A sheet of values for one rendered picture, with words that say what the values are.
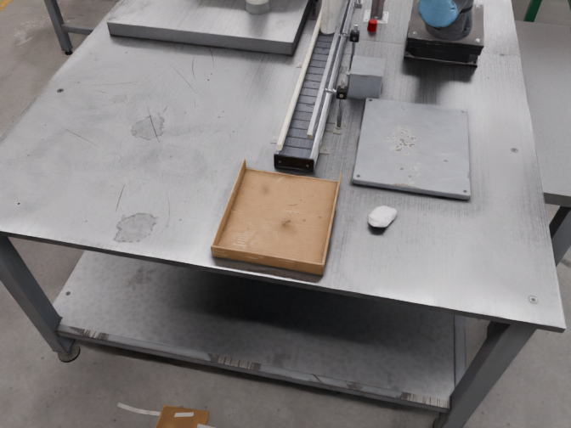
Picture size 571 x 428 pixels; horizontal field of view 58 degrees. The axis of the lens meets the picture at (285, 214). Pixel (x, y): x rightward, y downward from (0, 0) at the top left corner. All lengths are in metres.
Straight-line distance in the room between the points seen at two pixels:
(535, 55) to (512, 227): 0.82
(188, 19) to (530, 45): 1.20
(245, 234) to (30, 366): 1.19
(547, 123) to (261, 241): 0.94
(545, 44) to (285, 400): 1.55
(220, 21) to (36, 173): 0.83
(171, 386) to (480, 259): 1.20
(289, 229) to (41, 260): 1.44
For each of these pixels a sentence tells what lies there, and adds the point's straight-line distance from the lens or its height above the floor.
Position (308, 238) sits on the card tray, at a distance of 1.23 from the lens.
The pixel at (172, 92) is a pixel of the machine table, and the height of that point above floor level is 0.83.
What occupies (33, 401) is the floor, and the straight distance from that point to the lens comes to 2.12.
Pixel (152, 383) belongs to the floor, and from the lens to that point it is 2.01.
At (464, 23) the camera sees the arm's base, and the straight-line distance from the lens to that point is 1.83.
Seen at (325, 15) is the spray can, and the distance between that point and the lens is 1.82.
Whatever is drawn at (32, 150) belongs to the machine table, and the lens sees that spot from 1.61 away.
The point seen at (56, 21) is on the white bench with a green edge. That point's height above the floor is 0.23.
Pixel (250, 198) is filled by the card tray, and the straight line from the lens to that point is 1.32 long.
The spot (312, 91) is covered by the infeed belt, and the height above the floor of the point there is 0.88.
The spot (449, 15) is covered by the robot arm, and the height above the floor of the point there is 1.07.
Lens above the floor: 1.80
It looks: 49 degrees down
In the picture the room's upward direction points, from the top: straight up
